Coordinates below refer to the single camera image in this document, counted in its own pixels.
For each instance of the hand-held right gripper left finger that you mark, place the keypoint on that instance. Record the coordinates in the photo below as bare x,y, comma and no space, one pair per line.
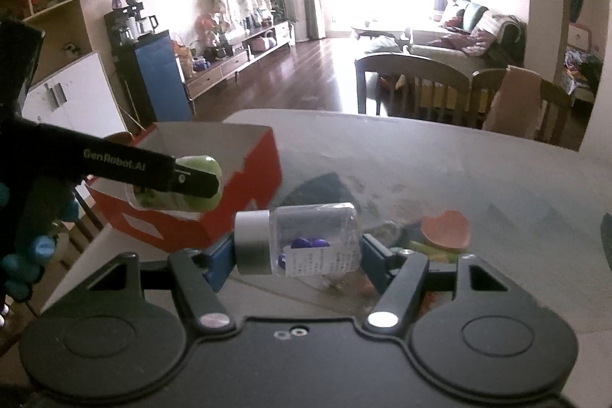
220,264

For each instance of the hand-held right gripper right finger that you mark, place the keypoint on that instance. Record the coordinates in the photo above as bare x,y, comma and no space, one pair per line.
377,267

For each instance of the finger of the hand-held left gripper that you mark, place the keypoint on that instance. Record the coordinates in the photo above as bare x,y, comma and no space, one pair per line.
196,181

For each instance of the clear jar with green lid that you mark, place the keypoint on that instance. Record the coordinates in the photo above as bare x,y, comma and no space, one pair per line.
153,199

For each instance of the red cardboard box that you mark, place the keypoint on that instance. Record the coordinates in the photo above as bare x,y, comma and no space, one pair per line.
258,169

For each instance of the clear jar with silver lid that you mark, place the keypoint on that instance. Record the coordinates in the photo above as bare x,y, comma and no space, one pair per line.
315,226

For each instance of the green bar-shaped item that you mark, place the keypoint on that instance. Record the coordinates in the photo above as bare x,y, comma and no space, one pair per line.
430,249

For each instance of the red heart-shaped toy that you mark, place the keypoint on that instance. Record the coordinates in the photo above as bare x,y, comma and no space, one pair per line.
447,229

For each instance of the wooden chair beside table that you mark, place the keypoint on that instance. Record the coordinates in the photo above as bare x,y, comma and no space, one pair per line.
81,226

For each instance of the black and blue water dispenser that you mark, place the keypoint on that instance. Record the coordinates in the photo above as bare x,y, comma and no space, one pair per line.
158,73

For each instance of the wooden TV cabinet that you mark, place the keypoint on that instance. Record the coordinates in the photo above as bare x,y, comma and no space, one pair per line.
229,66

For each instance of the glass kettle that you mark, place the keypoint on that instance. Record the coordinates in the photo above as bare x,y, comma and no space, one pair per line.
146,25

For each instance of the red flower arrangement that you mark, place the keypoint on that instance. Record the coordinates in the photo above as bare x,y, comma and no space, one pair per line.
208,28

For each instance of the dark wooden dining chair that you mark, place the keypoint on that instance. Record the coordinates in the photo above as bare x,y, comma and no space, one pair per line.
411,68

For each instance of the pink cloth on chair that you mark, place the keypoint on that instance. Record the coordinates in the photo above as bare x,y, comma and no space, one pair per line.
514,102

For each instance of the light sofa with cushions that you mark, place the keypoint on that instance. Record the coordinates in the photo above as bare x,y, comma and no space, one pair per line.
459,44

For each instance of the oval coffee table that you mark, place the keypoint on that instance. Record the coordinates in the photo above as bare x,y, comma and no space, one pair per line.
382,30

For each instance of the brown wooden dining chair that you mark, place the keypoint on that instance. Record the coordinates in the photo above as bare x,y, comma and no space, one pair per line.
554,107

